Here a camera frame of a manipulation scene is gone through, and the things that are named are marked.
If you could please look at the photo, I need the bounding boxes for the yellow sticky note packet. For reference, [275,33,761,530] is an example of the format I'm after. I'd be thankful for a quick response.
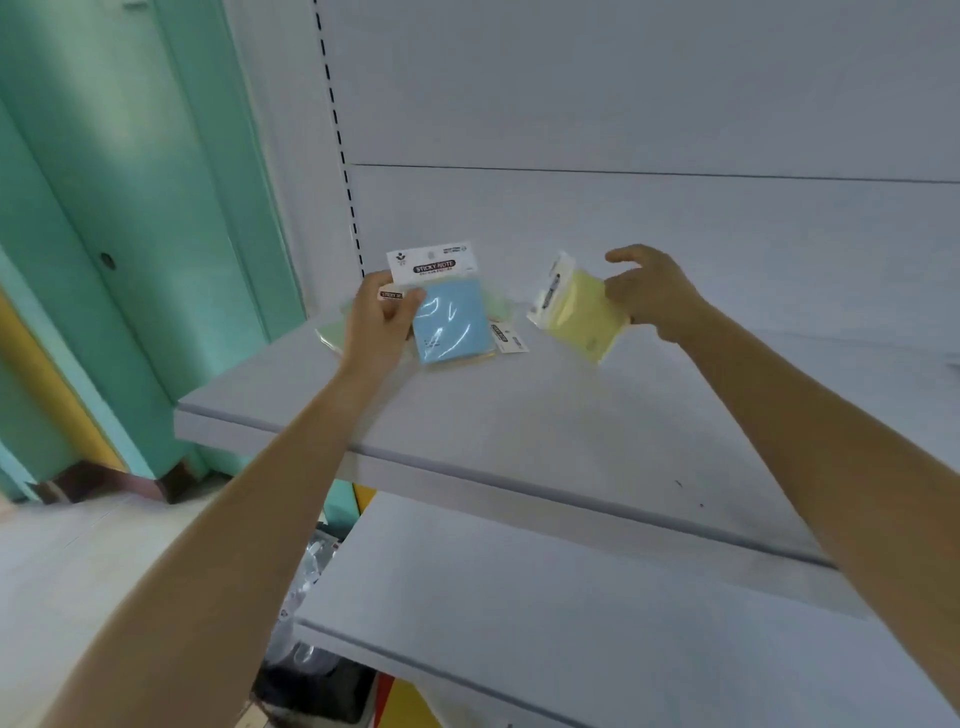
[526,251,631,366]

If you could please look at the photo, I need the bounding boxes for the black bin with plastic bags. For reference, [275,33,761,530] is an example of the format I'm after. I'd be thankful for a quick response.
[251,525,376,725]

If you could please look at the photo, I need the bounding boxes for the slotted grey shelf upright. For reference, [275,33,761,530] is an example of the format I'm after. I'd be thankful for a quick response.
[222,0,367,320]

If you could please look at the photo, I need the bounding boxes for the dark brown baseboard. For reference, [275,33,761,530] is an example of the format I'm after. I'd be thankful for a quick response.
[30,459,205,505]

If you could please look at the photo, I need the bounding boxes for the person's left forearm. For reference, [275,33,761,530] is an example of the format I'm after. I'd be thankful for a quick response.
[41,358,410,728]

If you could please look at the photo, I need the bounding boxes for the person's right hand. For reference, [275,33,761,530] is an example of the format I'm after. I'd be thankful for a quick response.
[603,244,712,346]

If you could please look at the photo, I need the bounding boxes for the orange sticky note packet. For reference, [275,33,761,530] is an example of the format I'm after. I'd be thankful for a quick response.
[420,321,531,369]

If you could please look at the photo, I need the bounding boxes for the blue sticky note packet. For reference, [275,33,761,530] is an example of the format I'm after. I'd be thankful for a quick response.
[386,240,498,367]

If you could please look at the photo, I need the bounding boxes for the person's left hand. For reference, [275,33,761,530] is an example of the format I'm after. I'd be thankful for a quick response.
[341,270,427,381]

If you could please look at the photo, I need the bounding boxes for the grey shelf back panel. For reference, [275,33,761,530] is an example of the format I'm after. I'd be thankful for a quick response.
[315,0,960,354]

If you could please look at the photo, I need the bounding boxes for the grey shelf board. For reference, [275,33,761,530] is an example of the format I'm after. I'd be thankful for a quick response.
[292,491,960,728]
[174,313,960,620]

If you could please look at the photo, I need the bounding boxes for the teal door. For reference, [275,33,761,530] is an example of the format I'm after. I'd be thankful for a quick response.
[0,0,307,502]

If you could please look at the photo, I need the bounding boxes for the yellow and red box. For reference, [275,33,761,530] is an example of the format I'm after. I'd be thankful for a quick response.
[371,671,444,728]

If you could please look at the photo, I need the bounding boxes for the person's right forearm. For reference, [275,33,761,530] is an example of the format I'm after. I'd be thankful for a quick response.
[675,303,960,710]

